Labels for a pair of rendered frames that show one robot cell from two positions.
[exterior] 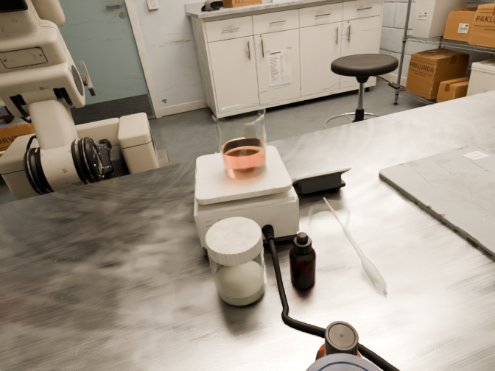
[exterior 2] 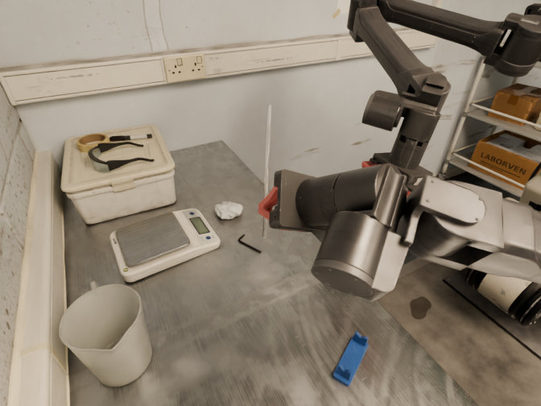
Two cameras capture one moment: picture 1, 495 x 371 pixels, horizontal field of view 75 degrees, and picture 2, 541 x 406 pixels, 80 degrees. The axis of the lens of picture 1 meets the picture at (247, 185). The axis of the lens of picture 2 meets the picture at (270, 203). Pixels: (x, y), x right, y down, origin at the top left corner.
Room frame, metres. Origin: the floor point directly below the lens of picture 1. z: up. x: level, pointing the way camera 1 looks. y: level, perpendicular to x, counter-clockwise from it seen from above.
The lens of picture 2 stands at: (0.14, 0.17, 1.37)
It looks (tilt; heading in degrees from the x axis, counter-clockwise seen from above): 36 degrees down; 75
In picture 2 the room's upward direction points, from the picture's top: straight up
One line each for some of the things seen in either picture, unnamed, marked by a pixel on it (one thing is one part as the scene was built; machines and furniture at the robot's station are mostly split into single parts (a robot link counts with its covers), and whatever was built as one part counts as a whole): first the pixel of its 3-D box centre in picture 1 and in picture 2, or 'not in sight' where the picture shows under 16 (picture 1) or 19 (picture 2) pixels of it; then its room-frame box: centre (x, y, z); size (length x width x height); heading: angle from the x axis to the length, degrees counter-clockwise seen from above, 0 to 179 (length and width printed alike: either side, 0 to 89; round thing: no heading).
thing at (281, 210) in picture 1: (241, 188); not in sight; (0.41, 0.01, 0.79); 0.22 x 0.13 x 0.08; 3
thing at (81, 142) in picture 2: not in sight; (93, 142); (-0.18, 1.26, 0.90); 0.10 x 0.10 x 0.02
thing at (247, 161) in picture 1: (243, 145); not in sight; (0.37, 0.00, 0.88); 0.07 x 0.06 x 0.08; 19
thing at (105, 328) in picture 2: not in sight; (112, 332); (-0.06, 0.58, 0.82); 0.18 x 0.13 x 0.15; 110
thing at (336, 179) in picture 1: (317, 174); not in sight; (0.45, -0.11, 0.77); 0.09 x 0.06 x 0.04; 97
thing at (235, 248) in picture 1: (237, 261); not in sight; (0.26, 0.02, 0.79); 0.06 x 0.06 x 0.08
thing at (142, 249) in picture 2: not in sight; (165, 238); (0.02, 0.88, 0.77); 0.26 x 0.19 x 0.05; 17
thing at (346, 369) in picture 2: not in sight; (352, 355); (0.37, 0.45, 0.77); 0.10 x 0.03 x 0.04; 41
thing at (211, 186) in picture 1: (239, 171); not in sight; (0.38, 0.01, 0.83); 0.12 x 0.12 x 0.01; 3
